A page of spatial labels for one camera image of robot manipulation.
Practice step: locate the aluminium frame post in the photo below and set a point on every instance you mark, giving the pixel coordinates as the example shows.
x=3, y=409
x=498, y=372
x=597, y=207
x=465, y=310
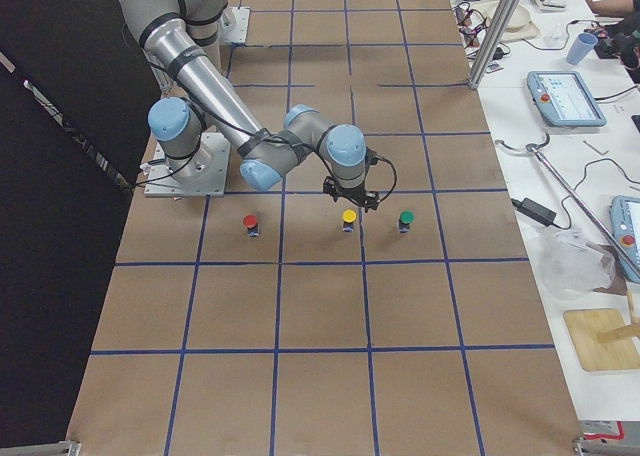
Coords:
x=490, y=43

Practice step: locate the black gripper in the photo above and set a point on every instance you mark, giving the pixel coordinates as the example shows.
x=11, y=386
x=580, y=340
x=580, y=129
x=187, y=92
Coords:
x=348, y=194

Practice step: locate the black curtain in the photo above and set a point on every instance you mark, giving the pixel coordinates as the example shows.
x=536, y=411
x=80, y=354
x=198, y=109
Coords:
x=74, y=96

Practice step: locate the yellow push button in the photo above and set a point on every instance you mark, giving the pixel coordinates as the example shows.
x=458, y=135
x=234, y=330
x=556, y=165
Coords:
x=349, y=218

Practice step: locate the clear plastic bag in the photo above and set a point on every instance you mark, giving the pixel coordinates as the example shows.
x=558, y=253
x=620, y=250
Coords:
x=567, y=264

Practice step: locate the wooden board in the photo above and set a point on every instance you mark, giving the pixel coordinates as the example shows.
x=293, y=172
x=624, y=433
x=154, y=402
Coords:
x=602, y=340

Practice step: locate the blue teach pendant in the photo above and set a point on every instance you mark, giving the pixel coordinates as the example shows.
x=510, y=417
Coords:
x=624, y=215
x=564, y=100

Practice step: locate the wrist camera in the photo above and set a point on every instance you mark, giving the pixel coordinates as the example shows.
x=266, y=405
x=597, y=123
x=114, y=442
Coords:
x=371, y=158

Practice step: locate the black power adapter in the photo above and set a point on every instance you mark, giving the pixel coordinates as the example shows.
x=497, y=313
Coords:
x=534, y=211

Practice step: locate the green push button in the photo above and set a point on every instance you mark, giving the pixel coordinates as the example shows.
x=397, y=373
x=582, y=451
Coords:
x=405, y=220

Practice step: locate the metal walking cane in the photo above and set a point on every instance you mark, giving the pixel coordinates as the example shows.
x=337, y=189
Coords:
x=535, y=150

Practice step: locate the person's forearm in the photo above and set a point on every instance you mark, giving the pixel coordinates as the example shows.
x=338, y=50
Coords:
x=613, y=8

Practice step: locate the blue plastic cup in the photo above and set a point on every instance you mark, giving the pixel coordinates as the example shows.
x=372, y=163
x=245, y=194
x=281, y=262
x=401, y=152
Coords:
x=580, y=48

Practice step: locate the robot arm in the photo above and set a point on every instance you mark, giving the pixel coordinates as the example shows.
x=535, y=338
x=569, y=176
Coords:
x=179, y=34

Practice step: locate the red push button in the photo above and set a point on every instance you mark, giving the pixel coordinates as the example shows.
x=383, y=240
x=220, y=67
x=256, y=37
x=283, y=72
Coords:
x=251, y=225

